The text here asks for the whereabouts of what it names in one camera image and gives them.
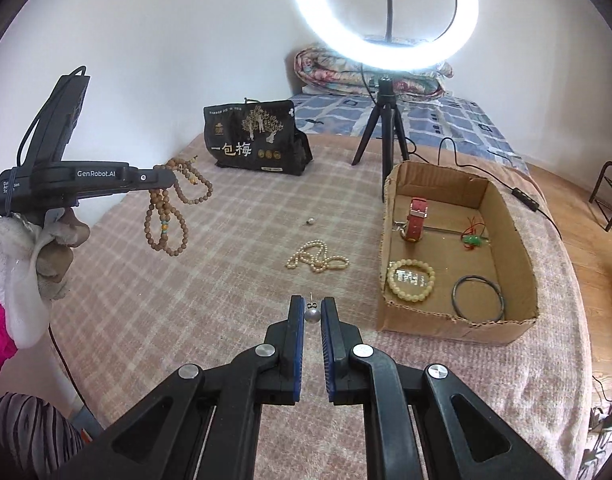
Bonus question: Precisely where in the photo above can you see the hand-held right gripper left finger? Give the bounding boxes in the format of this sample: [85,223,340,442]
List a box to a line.
[50,296,307,480]

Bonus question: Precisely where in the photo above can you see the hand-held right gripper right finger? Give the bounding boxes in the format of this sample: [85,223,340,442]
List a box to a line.
[320,296,567,480]

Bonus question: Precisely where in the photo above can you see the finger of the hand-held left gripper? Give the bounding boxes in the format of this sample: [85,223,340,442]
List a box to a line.
[130,166,179,193]

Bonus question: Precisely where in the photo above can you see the wooden bead necklace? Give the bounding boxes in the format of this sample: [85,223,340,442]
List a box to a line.
[144,156,213,255]

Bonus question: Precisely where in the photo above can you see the cream bead bracelet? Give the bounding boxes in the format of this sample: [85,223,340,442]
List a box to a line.
[386,258,435,303]

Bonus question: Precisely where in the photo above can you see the cardboard box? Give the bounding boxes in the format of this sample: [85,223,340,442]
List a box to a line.
[376,161,542,347]

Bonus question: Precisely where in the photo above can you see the red strap watch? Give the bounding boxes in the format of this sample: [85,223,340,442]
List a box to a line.
[398,197,431,243]

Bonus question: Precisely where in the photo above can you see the dark thin bangle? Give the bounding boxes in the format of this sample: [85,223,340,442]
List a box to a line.
[453,275,506,322]

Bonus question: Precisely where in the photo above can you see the green pendant red cord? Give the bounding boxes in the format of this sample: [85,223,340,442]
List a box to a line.
[458,216,487,248]

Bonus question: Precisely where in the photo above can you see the person's left hand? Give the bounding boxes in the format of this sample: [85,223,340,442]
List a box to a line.
[30,206,91,302]

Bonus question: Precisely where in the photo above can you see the black snack bag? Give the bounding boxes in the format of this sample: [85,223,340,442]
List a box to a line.
[203,99,314,177]

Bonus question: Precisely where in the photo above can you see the pink plaid blanket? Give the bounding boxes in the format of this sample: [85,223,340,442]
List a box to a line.
[48,132,594,480]

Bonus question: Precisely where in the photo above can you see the folded floral quilt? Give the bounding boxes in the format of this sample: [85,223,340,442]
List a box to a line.
[293,47,454,97]

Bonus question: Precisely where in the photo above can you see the black tripod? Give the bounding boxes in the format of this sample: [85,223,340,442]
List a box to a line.
[352,75,411,201]

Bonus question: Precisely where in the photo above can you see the person's striped pants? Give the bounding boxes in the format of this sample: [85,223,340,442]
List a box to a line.
[0,392,86,480]

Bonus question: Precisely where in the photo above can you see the blue patterned bedsheet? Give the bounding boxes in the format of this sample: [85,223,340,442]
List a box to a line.
[288,91,529,176]

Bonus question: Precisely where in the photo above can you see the black phone holder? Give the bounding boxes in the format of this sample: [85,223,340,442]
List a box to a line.
[363,0,419,43]

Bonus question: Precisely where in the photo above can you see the black clothes rack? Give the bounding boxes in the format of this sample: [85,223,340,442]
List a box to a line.
[588,160,612,233]

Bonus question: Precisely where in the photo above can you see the pearl necklace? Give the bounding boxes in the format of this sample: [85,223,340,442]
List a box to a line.
[285,240,351,273]

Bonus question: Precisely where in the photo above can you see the white ring light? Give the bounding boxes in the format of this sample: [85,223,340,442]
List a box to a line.
[292,0,479,72]

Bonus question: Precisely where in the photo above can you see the black light cable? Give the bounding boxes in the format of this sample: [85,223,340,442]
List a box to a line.
[403,137,562,241]

